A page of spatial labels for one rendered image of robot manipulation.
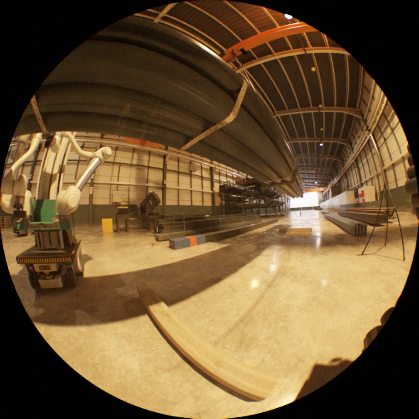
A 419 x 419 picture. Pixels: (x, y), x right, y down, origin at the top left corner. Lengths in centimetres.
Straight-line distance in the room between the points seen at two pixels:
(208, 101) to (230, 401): 107
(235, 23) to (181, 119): 891
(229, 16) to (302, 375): 981
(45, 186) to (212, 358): 181
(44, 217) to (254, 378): 174
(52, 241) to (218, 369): 162
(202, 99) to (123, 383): 111
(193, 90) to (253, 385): 96
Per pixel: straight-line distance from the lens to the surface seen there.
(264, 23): 944
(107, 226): 570
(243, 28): 940
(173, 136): 72
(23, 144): 161
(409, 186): 61
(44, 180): 172
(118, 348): 80
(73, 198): 112
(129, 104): 56
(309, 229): 375
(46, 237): 167
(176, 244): 231
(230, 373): 55
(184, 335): 65
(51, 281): 141
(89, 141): 1084
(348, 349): 84
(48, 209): 156
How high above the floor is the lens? 62
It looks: 2 degrees up
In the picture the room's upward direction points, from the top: 2 degrees counter-clockwise
